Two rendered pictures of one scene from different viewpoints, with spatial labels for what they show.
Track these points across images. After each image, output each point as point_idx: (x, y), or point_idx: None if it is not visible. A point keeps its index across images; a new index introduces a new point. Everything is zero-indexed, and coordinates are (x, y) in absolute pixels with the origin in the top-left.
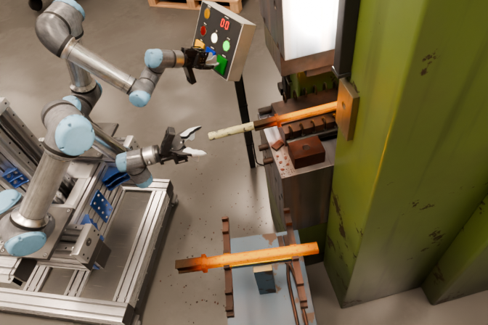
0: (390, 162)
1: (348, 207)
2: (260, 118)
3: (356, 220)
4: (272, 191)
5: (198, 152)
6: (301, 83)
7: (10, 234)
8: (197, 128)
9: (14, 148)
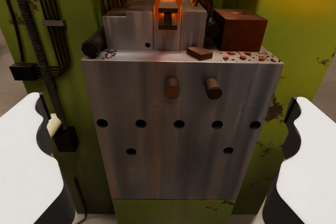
0: None
1: (300, 51)
2: (104, 59)
3: (322, 50)
4: (165, 191)
5: (326, 115)
6: None
7: None
8: (44, 97)
9: None
